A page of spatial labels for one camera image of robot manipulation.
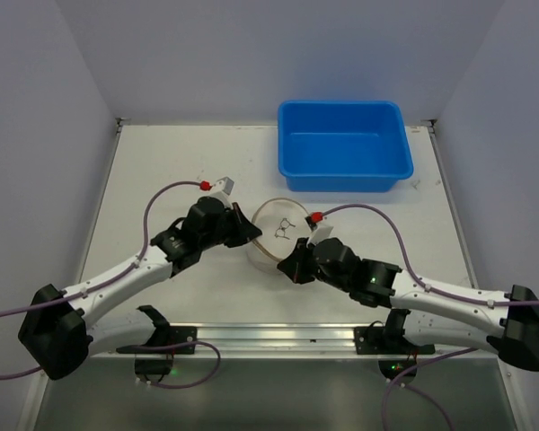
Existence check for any white mesh laundry bag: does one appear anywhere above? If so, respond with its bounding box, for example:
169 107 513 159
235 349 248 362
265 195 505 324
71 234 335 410
246 198 311 275

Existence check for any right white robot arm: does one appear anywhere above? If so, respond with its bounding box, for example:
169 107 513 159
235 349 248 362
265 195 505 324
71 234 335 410
277 238 539 372

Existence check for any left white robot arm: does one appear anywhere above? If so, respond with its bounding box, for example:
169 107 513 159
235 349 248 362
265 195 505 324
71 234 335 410
18 197 262 380

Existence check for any blue plastic bin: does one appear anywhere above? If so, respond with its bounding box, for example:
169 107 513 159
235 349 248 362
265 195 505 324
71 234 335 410
278 100 414 193

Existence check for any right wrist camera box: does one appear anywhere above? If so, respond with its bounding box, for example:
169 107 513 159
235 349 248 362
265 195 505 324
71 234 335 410
305 212 333 245

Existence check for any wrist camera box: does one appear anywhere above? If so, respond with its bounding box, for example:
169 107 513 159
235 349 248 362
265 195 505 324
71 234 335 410
305 212 333 245
199 177 234 199

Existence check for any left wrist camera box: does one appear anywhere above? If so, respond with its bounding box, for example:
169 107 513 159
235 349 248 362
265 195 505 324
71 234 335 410
199 177 234 199

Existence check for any aluminium front rail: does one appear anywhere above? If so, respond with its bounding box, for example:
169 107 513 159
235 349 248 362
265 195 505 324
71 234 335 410
85 312 498 357

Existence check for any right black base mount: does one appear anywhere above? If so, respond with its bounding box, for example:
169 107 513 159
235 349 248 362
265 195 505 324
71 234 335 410
353 321 436 380

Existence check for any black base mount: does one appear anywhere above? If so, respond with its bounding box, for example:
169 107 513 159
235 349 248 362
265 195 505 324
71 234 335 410
116 325 198 383
353 321 436 380

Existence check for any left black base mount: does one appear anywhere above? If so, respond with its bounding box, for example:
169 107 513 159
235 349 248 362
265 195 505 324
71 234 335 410
116 325 198 383

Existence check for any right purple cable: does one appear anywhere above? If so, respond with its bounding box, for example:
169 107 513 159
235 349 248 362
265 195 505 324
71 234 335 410
321 204 539 431

